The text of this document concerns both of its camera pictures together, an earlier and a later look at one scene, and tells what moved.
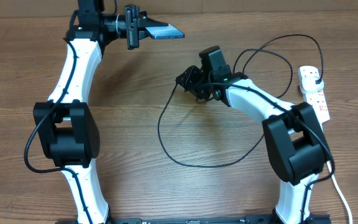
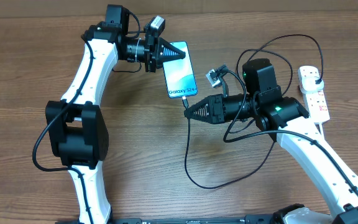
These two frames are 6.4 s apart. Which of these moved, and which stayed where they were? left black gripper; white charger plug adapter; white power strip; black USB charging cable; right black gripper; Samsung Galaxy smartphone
Moved: right black gripper; Samsung Galaxy smartphone; black USB charging cable; left black gripper
Stayed: white power strip; white charger plug adapter
